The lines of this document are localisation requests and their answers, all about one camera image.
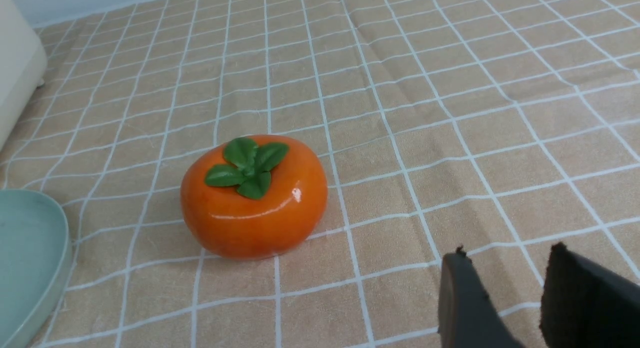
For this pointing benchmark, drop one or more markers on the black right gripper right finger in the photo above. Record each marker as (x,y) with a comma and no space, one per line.
(584,304)

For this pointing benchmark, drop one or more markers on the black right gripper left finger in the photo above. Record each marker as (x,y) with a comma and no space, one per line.
(466,315)

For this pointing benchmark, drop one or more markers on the white two-slot toaster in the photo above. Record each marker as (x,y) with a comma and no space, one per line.
(23,63)

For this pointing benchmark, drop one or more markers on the light teal round plate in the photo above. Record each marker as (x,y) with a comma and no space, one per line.
(36,259)

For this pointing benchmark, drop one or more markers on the orange persimmon with green leaves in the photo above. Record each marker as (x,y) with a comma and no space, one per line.
(254,197)

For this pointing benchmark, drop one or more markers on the beige checkered tablecloth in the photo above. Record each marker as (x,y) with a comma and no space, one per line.
(503,126)

